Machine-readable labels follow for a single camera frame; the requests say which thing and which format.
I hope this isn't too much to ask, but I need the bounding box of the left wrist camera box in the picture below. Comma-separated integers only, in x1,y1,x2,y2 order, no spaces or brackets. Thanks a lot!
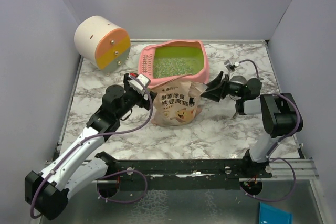
129,73,151,96

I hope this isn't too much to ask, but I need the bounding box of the orange cat litter bag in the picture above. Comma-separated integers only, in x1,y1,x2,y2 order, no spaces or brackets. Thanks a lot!
151,75,207,127

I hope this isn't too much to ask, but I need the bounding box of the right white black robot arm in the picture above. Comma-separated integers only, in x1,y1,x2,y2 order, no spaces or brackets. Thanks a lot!
202,71,303,177

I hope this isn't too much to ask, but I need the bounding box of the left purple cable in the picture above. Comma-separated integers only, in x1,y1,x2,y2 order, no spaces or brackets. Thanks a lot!
29,76,155,219

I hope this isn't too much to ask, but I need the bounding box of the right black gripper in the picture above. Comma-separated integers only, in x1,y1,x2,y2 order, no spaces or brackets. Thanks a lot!
201,72,246,102

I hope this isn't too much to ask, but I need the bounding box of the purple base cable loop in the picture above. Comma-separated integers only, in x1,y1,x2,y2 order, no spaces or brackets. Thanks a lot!
96,170,148,204

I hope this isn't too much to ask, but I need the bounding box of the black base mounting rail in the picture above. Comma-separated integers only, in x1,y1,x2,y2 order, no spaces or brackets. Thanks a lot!
95,152,271,191

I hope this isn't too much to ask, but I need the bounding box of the blue plastic object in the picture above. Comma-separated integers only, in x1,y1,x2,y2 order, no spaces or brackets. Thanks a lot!
259,203,292,224

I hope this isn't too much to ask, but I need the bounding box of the pink and green litter box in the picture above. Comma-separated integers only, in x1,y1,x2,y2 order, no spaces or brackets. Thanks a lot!
138,40,209,87

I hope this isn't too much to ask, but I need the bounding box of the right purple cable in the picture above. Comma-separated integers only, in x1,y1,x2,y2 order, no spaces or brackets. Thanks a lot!
237,59,301,203

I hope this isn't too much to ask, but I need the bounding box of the grey metal litter scoop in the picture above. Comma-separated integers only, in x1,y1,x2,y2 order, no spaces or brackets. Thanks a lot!
230,75,247,85

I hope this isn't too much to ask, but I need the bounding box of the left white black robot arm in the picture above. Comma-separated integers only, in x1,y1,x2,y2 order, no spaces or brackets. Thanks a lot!
25,73,155,220

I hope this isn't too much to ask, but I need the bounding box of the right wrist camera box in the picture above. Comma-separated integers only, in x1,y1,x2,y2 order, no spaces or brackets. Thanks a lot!
224,60,240,78

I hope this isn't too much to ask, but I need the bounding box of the cream cylindrical cat house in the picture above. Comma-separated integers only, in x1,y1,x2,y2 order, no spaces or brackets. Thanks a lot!
73,16,131,75

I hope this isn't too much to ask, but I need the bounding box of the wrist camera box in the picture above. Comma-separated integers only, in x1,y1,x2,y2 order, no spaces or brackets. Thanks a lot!
224,60,240,78
129,73,151,96

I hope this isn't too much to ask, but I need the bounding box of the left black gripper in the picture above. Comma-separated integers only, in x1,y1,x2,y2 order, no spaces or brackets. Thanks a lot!
117,76,157,120

